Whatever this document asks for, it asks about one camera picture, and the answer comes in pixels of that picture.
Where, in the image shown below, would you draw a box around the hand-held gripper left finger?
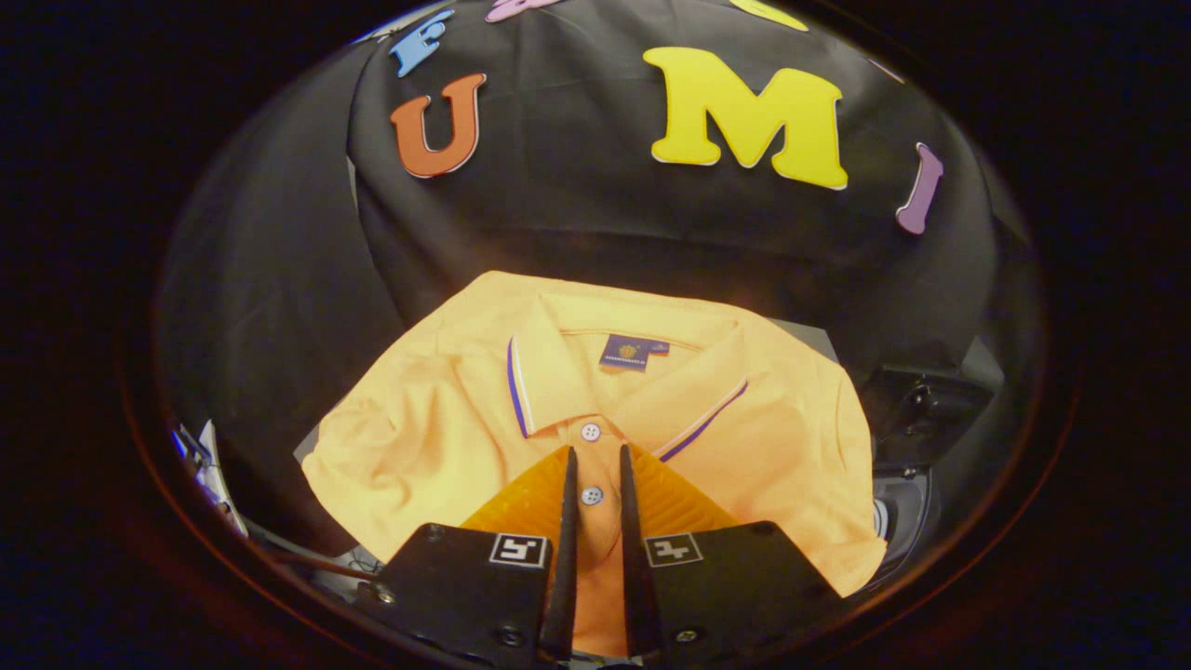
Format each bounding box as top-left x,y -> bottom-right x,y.
358,445 -> 580,667

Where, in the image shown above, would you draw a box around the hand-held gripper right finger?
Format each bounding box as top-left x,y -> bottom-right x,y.
619,443 -> 838,664

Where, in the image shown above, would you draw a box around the orange polo shirt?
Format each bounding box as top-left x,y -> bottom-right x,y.
301,270 -> 888,658

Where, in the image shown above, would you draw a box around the dark washing machine lid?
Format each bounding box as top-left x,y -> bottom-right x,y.
858,338 -> 1006,476

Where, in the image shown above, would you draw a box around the grey cabinet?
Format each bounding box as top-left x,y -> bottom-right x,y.
294,316 -> 838,466

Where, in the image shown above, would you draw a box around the blue white object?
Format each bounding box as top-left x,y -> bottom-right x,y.
172,419 -> 248,538

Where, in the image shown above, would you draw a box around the black floor cables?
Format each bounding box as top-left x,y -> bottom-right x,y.
268,543 -> 384,585

